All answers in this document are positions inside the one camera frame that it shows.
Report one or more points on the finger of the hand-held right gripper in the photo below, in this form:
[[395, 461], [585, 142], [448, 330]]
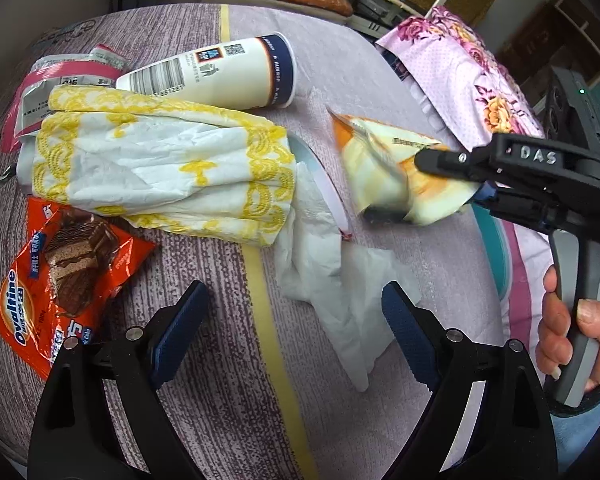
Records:
[[515, 207], [455, 162]]

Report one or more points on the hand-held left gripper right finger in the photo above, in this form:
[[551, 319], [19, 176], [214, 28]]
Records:
[[410, 332]]

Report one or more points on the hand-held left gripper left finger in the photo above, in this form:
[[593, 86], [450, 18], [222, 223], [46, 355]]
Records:
[[180, 332]]

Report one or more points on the teal trash bin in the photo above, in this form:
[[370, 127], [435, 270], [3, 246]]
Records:
[[495, 252]]

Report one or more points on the orange snack packet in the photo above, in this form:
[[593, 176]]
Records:
[[380, 170]]

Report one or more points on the white barcode paper cup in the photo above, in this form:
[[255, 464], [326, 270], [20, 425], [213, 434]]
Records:
[[230, 72]]

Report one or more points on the pink wafer packet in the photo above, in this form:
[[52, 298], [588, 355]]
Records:
[[55, 77]]

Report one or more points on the person's right hand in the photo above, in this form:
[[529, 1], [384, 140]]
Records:
[[547, 330]]

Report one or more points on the pink floral sheet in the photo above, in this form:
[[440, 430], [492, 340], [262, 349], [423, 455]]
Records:
[[455, 60]]

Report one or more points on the white tissue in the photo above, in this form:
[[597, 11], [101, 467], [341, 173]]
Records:
[[320, 270]]

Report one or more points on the crushed white paper cup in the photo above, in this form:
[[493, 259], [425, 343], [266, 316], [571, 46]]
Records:
[[330, 195]]

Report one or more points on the orange chocolate wafer packet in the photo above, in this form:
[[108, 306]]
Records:
[[55, 270]]

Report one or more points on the dark wooden cabinet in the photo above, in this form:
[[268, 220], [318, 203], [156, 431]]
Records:
[[555, 35]]

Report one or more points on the yellow patterned white bag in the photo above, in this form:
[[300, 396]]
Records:
[[155, 160]]

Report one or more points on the black audio equipment stack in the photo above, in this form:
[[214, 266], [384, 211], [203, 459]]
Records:
[[375, 7]]

